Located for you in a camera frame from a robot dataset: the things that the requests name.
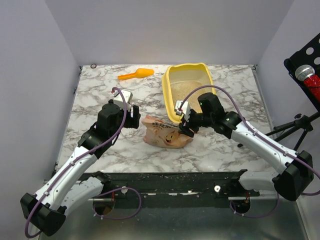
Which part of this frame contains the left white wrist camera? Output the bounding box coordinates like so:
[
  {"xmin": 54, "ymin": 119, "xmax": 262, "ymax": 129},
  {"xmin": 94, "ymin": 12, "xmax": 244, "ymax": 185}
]
[{"xmin": 113, "ymin": 90, "xmax": 133, "ymax": 112}]

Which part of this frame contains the orange plastic scoop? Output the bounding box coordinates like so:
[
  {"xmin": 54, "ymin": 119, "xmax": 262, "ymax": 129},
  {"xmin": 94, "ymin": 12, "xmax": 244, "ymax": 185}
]
[{"xmin": 117, "ymin": 68, "xmax": 155, "ymax": 81}]

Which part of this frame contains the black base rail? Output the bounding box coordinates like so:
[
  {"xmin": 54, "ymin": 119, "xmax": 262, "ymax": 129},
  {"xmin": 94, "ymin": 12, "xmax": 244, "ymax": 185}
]
[{"xmin": 79, "ymin": 170, "xmax": 260, "ymax": 209}]

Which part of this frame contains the yellow litter box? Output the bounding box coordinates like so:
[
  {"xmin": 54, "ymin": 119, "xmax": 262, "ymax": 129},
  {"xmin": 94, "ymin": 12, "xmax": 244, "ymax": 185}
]
[{"xmin": 162, "ymin": 62, "xmax": 214, "ymax": 124}]

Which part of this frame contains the black music stand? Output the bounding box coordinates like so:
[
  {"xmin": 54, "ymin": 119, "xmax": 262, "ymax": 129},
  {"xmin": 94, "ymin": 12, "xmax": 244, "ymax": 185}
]
[{"xmin": 256, "ymin": 34, "xmax": 320, "ymax": 156}]

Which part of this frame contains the red silver microphone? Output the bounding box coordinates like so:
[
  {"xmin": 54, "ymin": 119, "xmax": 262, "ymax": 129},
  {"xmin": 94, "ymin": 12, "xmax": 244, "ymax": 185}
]
[{"xmin": 295, "ymin": 64, "xmax": 320, "ymax": 102}]

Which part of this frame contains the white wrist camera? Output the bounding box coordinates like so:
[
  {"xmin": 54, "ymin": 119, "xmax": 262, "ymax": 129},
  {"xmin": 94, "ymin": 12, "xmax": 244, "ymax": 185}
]
[
  {"xmin": 174, "ymin": 100, "xmax": 191, "ymax": 122},
  {"xmin": 113, "ymin": 90, "xmax": 133, "ymax": 112}
]

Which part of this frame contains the pink cat litter bag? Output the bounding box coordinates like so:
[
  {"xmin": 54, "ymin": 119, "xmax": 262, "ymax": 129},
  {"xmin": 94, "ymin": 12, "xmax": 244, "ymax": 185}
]
[{"xmin": 141, "ymin": 115, "xmax": 193, "ymax": 149}]

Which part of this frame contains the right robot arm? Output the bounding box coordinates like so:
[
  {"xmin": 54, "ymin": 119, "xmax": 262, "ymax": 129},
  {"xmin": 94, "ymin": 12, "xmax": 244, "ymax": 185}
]
[{"xmin": 175, "ymin": 92, "xmax": 314, "ymax": 201}]

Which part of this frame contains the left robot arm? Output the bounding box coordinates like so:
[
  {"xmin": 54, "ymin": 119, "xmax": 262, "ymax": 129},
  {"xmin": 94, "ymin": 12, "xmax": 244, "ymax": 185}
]
[{"xmin": 20, "ymin": 101, "xmax": 141, "ymax": 239}]

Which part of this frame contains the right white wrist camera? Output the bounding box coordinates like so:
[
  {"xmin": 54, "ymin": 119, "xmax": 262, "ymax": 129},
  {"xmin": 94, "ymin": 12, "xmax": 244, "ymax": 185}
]
[{"xmin": 174, "ymin": 100, "xmax": 191, "ymax": 122}]

